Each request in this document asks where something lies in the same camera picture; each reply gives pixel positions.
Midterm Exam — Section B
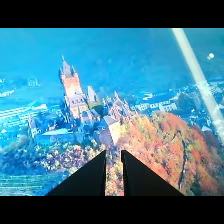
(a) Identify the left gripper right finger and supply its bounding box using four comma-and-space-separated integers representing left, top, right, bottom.
120, 149, 185, 197

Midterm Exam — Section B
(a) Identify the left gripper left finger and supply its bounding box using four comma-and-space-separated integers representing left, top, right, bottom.
45, 149, 107, 197

